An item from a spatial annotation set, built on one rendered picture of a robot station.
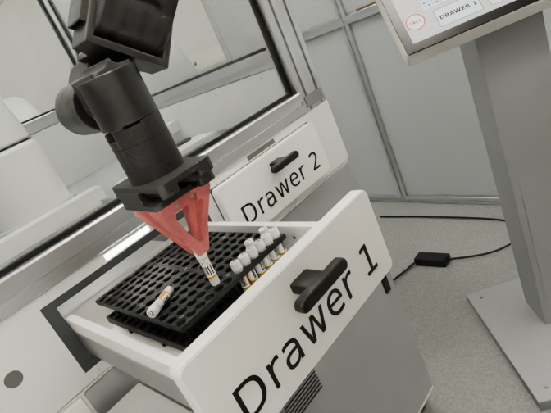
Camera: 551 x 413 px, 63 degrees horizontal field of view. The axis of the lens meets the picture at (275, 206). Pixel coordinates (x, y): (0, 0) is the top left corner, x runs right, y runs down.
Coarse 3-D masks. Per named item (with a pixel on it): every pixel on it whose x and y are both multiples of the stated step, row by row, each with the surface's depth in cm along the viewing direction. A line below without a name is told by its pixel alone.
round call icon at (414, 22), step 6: (420, 12) 100; (408, 18) 100; (414, 18) 100; (420, 18) 100; (408, 24) 100; (414, 24) 100; (420, 24) 99; (426, 24) 99; (408, 30) 99; (414, 30) 99
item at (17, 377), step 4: (12, 372) 57; (16, 372) 57; (20, 372) 58; (8, 376) 57; (12, 376) 57; (16, 376) 57; (20, 376) 58; (4, 380) 56; (8, 380) 57; (12, 380) 57; (16, 380) 57; (20, 380) 58; (4, 384) 56; (8, 384) 57; (12, 384) 57; (16, 384) 57
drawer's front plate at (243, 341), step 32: (352, 192) 52; (320, 224) 48; (352, 224) 50; (288, 256) 44; (320, 256) 46; (352, 256) 50; (384, 256) 54; (256, 288) 41; (288, 288) 43; (352, 288) 50; (224, 320) 39; (256, 320) 40; (288, 320) 43; (320, 320) 46; (192, 352) 36; (224, 352) 38; (256, 352) 40; (288, 352) 43; (320, 352) 46; (192, 384) 36; (224, 384) 38; (256, 384) 40; (288, 384) 43
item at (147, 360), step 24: (168, 240) 75; (288, 240) 62; (72, 312) 64; (96, 312) 66; (96, 336) 56; (120, 336) 51; (120, 360) 53; (144, 360) 47; (168, 360) 43; (168, 384) 45
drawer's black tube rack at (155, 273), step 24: (216, 240) 65; (240, 240) 61; (144, 264) 67; (168, 264) 64; (192, 264) 60; (216, 264) 57; (120, 288) 63; (144, 288) 59; (192, 288) 53; (240, 288) 56; (120, 312) 63; (144, 312) 53; (168, 312) 50; (216, 312) 52; (144, 336) 56; (168, 336) 53; (192, 336) 49
